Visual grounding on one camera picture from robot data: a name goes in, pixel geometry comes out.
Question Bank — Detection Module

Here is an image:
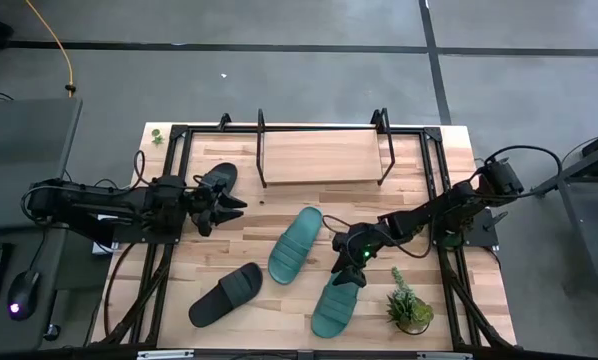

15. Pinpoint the black rubber slide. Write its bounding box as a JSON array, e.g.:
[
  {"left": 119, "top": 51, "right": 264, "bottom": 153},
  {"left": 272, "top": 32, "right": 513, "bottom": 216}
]
[
  {"left": 193, "top": 162, "right": 239, "bottom": 201},
  {"left": 188, "top": 262, "right": 264, "bottom": 329}
]

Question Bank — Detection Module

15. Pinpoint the black aluminium table frame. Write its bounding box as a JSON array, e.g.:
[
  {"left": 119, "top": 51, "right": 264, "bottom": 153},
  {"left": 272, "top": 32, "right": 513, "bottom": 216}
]
[{"left": 91, "top": 112, "right": 518, "bottom": 351}]

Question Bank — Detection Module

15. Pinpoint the grey flat panel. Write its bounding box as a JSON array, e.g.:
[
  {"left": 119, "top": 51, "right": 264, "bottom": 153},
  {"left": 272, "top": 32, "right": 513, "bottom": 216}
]
[{"left": 0, "top": 97, "right": 84, "bottom": 231}]

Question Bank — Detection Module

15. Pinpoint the teal green rubber slide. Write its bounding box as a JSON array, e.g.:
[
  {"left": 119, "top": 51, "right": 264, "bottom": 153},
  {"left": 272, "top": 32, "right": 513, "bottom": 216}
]
[
  {"left": 267, "top": 206, "right": 324, "bottom": 286},
  {"left": 310, "top": 272, "right": 363, "bottom": 340}
]

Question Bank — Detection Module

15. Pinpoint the black side table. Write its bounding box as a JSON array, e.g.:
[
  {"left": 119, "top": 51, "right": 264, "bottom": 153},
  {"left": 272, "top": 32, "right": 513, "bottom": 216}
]
[{"left": 531, "top": 124, "right": 598, "bottom": 291}]

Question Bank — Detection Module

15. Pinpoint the wooden shelf with black frame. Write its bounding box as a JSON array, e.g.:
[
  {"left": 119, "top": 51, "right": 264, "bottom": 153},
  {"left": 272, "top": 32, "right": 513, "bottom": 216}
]
[{"left": 255, "top": 107, "right": 396, "bottom": 189}]

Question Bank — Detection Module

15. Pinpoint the silver metal bracket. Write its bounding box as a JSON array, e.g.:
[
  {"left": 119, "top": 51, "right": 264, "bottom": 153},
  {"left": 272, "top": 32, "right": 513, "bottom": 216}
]
[
  {"left": 417, "top": 351, "right": 473, "bottom": 360},
  {"left": 137, "top": 349, "right": 195, "bottom": 360}
]

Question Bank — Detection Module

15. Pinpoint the yellow cable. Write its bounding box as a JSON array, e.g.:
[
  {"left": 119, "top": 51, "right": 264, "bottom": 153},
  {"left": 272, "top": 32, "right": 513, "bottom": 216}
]
[{"left": 24, "top": 0, "right": 77, "bottom": 98}]

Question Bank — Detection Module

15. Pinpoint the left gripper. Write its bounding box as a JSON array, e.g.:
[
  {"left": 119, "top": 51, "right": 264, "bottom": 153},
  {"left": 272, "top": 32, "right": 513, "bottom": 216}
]
[{"left": 186, "top": 172, "right": 248, "bottom": 239}]

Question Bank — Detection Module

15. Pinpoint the black computer mouse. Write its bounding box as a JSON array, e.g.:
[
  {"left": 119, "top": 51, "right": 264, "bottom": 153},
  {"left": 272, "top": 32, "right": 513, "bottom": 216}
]
[{"left": 7, "top": 269, "right": 42, "bottom": 322}]

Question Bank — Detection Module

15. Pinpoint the dark grey desk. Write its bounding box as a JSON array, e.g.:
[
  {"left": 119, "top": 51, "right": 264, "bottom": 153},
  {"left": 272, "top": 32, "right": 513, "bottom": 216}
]
[{"left": 0, "top": 224, "right": 111, "bottom": 354}]

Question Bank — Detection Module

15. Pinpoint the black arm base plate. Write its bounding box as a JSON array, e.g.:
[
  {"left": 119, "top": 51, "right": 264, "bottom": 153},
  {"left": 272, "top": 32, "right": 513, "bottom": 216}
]
[
  {"left": 431, "top": 208, "right": 500, "bottom": 250},
  {"left": 111, "top": 222, "right": 180, "bottom": 245}
]

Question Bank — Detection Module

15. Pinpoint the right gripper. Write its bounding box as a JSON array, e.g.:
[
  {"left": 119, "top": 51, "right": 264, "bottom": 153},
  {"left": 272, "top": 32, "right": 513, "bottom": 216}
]
[{"left": 331, "top": 224, "right": 388, "bottom": 289}]

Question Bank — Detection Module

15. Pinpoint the brown cable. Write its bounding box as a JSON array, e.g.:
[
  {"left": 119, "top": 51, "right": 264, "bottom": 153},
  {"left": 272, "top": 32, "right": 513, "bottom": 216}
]
[{"left": 103, "top": 242, "right": 135, "bottom": 337}]

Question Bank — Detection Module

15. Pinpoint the potted green succulent plant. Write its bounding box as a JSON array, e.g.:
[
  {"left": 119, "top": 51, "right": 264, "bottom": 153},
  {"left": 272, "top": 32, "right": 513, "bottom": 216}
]
[{"left": 386, "top": 266, "right": 435, "bottom": 336}]

